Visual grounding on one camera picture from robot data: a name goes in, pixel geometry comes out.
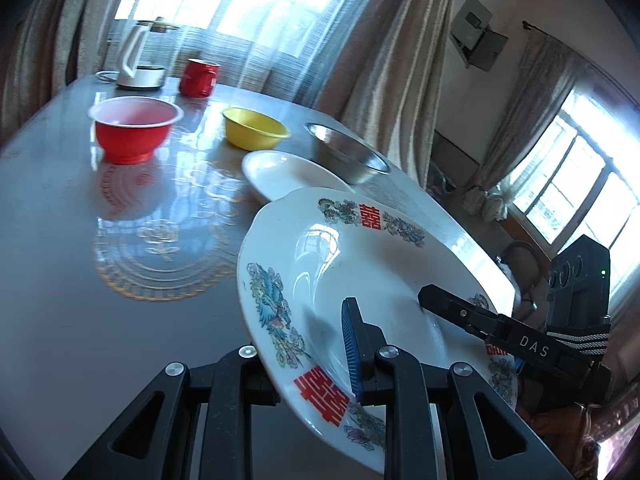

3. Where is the large flower-patterned white plate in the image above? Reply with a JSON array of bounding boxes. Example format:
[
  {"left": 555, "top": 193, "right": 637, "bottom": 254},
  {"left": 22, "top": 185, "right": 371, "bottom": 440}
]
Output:
[{"left": 236, "top": 187, "right": 521, "bottom": 476}]

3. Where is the white electric kettle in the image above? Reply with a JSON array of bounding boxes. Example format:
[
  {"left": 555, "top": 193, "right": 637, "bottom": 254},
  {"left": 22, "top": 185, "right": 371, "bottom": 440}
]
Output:
[{"left": 96, "top": 17, "right": 181, "bottom": 91}]

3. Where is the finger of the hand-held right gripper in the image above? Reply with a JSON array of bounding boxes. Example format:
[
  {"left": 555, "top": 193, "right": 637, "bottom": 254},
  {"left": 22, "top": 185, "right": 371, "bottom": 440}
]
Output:
[{"left": 417, "top": 284, "right": 562, "bottom": 364}]

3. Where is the tied beige curtain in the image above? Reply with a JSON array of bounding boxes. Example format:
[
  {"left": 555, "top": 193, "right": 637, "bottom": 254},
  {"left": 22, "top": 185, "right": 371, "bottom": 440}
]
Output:
[{"left": 470, "top": 25, "right": 586, "bottom": 221}]

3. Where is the red mug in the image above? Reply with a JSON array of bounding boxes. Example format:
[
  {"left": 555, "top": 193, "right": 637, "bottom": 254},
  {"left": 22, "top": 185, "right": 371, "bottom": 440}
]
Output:
[{"left": 178, "top": 58, "right": 221, "bottom": 98}]

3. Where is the red plastic bowl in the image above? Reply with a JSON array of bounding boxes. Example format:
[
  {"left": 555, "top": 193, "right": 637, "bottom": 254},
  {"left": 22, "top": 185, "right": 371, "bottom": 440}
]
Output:
[{"left": 89, "top": 97, "right": 184, "bottom": 165}]

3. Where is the yellow bowl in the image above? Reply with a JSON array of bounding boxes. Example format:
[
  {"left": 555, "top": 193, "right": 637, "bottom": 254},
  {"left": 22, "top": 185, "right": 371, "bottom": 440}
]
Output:
[{"left": 222, "top": 106, "right": 292, "bottom": 151}]

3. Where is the grey wall electrical box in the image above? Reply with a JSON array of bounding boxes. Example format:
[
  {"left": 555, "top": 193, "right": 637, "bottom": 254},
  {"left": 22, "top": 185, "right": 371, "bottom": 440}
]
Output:
[{"left": 450, "top": 0, "right": 508, "bottom": 72}]

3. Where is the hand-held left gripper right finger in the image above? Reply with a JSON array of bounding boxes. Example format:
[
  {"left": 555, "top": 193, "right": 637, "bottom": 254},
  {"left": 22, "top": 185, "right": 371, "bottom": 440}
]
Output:
[{"left": 341, "top": 297, "right": 576, "bottom": 480}]

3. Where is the dark wooden chair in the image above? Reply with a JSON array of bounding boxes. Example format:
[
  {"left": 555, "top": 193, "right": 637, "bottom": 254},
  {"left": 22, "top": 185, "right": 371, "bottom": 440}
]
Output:
[{"left": 495, "top": 240, "right": 551, "bottom": 321}]

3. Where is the sheer white curtain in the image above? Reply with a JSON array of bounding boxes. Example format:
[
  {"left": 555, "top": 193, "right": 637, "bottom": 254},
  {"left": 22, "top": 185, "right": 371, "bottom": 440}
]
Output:
[{"left": 100, "top": 0, "right": 361, "bottom": 106}]

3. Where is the stainless steel bowl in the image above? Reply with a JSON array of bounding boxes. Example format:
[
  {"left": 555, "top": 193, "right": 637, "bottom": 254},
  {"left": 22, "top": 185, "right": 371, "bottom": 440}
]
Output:
[{"left": 303, "top": 122, "right": 391, "bottom": 186}]

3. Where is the plain white plate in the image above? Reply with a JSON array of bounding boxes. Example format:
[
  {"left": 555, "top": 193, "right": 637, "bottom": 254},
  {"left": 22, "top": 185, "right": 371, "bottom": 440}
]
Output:
[{"left": 242, "top": 150, "right": 356, "bottom": 204}]

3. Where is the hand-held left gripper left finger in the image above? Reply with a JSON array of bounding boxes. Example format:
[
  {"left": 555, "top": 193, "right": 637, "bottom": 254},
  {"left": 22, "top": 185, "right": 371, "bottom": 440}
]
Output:
[{"left": 62, "top": 344, "right": 281, "bottom": 480}]

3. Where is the arched side window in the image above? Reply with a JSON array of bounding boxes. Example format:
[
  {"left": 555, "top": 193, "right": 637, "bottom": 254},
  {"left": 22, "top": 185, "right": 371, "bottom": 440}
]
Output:
[{"left": 510, "top": 90, "right": 640, "bottom": 281}]

